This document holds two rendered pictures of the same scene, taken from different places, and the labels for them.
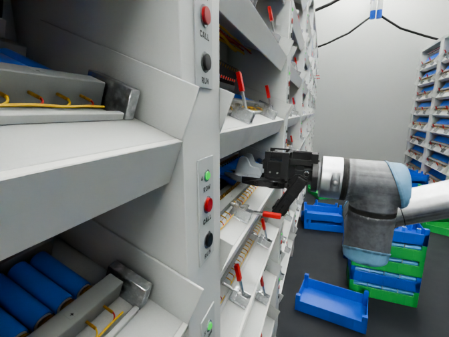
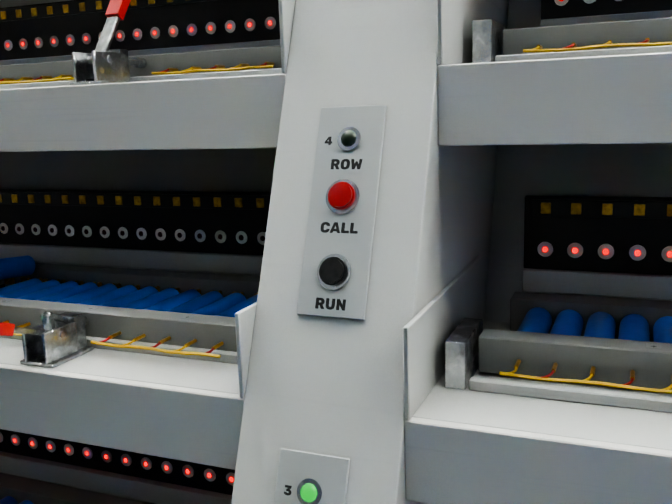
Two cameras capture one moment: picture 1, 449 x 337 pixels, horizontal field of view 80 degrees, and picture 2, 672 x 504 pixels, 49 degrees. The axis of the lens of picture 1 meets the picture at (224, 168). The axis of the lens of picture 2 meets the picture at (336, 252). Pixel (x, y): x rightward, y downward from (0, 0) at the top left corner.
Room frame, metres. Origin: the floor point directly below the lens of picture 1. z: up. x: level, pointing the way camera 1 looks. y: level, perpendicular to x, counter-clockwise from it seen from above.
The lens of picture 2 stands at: (0.96, -0.62, 0.72)
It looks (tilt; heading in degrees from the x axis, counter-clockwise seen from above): 9 degrees up; 93
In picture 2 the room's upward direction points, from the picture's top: 6 degrees clockwise
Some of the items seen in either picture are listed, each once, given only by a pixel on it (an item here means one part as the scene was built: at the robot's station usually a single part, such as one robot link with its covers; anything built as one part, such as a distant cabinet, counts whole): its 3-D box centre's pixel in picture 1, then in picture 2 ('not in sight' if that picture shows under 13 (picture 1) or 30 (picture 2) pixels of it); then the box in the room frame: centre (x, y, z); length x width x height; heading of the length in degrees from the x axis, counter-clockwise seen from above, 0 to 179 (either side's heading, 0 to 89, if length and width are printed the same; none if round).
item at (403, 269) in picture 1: (382, 253); not in sight; (1.25, -0.82, 0.20); 0.30 x 0.20 x 0.08; 68
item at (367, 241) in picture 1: (367, 232); not in sight; (0.54, -0.31, 0.66); 0.12 x 0.09 x 0.12; 158
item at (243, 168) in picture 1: (242, 168); not in sight; (0.60, -0.04, 0.79); 0.09 x 0.03 x 0.06; 75
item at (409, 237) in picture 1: (386, 225); not in sight; (1.25, -0.82, 0.36); 0.30 x 0.20 x 0.08; 68
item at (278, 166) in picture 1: (290, 170); not in sight; (0.59, -0.15, 0.79); 0.12 x 0.08 x 0.09; 71
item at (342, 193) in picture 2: not in sight; (343, 197); (0.95, -0.22, 0.82); 0.02 x 0.01 x 0.02; 160
